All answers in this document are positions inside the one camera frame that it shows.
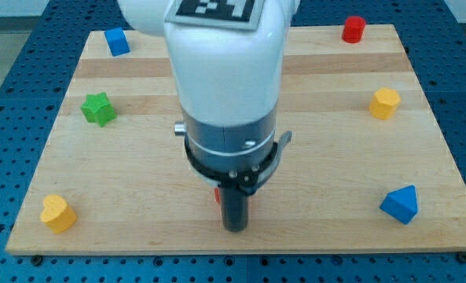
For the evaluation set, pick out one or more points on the black white fiducial marker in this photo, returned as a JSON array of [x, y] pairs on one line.
[[228, 14]]

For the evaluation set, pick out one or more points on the red cylinder block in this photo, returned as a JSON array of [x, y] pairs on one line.
[[353, 29]]

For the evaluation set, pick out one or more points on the blue cube block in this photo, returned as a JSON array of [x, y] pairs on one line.
[[117, 41]]

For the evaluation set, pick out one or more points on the wooden board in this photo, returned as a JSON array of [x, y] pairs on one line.
[[135, 193]]

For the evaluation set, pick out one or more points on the small red block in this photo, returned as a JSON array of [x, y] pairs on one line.
[[217, 195]]

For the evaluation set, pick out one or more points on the green star block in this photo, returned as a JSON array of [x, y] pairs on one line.
[[98, 109]]

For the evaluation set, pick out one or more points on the yellow heart block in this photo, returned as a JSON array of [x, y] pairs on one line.
[[57, 214]]

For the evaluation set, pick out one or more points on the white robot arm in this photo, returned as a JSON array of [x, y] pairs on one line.
[[226, 58]]

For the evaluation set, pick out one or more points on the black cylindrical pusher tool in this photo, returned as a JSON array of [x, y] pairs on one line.
[[234, 207]]

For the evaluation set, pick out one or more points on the blue triangle block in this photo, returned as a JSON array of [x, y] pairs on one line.
[[401, 204]]

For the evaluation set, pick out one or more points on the yellow hexagon block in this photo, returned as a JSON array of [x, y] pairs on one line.
[[384, 103]]

